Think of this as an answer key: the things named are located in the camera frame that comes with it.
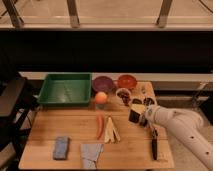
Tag blue sponge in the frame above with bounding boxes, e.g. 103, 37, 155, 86
53, 136, 69, 160

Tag wooden cutting board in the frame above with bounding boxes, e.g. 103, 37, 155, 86
18, 81, 175, 170

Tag clear cup with nuts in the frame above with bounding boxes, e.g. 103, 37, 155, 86
116, 88, 131, 106

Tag purple bowl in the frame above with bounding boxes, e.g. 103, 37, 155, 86
92, 76, 114, 93

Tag black eraser block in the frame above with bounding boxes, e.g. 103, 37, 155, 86
129, 110, 144, 125

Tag black chair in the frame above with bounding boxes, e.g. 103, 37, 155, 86
0, 46, 40, 164

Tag orange carrot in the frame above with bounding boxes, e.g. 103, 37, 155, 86
97, 114, 104, 139

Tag red bowl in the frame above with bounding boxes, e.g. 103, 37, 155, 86
117, 74, 137, 89

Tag black handled knife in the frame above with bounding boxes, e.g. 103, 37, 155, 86
149, 123, 158, 160

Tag orange ball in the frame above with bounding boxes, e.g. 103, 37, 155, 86
95, 92, 107, 104

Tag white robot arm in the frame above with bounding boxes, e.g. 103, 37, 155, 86
129, 104, 213, 171

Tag beige wooden sticks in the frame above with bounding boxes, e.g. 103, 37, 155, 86
104, 116, 121, 143

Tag grey folded cloth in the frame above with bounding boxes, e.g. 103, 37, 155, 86
80, 143, 104, 170

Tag green plastic tray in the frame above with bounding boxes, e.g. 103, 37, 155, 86
38, 73, 92, 107

